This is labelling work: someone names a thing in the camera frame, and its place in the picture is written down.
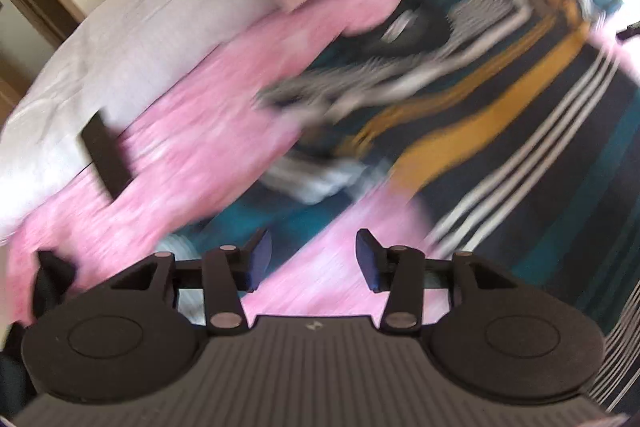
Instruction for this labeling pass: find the wooden door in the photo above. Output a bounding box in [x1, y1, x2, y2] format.
[1, 0, 85, 120]

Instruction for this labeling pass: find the black remote control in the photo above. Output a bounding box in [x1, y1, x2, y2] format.
[80, 112, 134, 200]

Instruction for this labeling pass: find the white pillow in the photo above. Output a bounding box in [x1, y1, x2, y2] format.
[1, 0, 276, 239]

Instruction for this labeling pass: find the striped knit sweater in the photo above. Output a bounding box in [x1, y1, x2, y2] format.
[163, 0, 639, 413]

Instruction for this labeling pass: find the pink fuzzy bed blanket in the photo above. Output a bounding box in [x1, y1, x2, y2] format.
[6, 0, 447, 323]

